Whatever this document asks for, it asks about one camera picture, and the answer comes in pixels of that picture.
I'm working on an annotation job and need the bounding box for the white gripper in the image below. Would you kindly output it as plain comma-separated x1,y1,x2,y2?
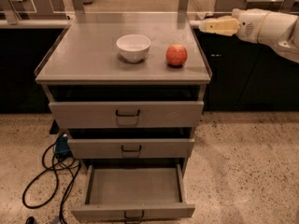
198,8,268,43

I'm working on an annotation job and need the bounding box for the red apple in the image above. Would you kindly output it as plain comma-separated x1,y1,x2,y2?
165,45,188,67

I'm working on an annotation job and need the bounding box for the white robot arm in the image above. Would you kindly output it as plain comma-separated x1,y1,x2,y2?
198,8,299,63

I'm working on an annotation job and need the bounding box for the grey drawer cabinet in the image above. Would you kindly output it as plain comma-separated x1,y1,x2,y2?
34,12,213,176

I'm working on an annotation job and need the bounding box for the grey middle drawer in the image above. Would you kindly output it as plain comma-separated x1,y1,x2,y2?
68,138,194,159

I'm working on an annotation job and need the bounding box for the grey drawer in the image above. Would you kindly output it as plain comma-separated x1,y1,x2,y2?
72,164,195,222
50,101,204,129
68,138,194,159

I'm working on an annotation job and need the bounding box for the grey top drawer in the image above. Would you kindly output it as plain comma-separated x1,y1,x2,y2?
50,101,204,129

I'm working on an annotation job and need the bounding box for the grey bottom drawer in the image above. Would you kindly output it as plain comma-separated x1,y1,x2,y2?
72,164,195,222

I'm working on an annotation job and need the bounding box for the white ceramic bowl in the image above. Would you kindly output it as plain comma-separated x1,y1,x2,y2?
116,35,151,63

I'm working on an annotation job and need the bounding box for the blue power box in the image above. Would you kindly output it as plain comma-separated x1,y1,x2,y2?
54,134,71,159

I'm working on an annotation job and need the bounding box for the clear acrylic barrier panel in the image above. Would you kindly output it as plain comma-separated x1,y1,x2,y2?
1,0,298,24

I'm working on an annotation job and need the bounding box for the white horizontal rail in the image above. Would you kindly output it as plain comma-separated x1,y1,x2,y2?
0,19,216,30

